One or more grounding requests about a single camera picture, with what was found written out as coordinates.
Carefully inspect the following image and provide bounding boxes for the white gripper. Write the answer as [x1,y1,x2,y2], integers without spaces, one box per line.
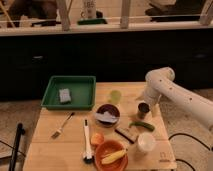
[138,89,160,117]

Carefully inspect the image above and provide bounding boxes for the dark metal cup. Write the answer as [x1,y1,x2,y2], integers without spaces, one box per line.
[137,102,150,119]

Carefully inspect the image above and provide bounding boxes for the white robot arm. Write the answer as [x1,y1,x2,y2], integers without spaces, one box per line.
[139,67,213,132]

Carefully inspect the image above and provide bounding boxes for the green plastic tray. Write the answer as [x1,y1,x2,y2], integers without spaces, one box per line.
[41,76,96,110]

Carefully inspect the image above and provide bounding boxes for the white plastic cup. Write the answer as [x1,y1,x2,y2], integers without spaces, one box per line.
[137,132,156,154]

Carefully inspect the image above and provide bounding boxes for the translucent green cup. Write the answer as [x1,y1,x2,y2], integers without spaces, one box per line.
[109,90,121,105]

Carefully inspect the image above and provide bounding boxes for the grey crumpled cloth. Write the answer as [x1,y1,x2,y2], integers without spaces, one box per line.
[95,112,118,123]

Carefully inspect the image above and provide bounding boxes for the dark brown bowl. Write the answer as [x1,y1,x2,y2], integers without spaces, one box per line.
[94,104,120,127]

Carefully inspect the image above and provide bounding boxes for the orange bowl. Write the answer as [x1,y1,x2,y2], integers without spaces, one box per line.
[94,140,128,171]

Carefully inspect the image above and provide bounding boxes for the yellow banana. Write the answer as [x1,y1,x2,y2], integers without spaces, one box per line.
[101,150,126,165]

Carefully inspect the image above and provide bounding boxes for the orange fruit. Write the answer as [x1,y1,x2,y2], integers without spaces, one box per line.
[91,133,104,146]

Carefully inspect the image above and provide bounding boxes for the grey blue sponge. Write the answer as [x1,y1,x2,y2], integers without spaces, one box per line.
[59,89,71,103]

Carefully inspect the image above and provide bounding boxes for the silver fork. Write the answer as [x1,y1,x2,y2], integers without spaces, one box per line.
[51,112,75,139]

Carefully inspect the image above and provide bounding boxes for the green flat object on ledge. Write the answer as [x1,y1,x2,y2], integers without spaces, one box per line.
[77,18,108,25]

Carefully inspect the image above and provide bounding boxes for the white bottle on ledge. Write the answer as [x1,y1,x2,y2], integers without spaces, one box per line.
[82,0,96,19]

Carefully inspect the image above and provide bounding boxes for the black pole stand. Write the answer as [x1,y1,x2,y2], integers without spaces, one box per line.
[8,123,25,171]

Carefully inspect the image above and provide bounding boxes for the black cable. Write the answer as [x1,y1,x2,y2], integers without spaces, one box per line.
[168,132,213,171]

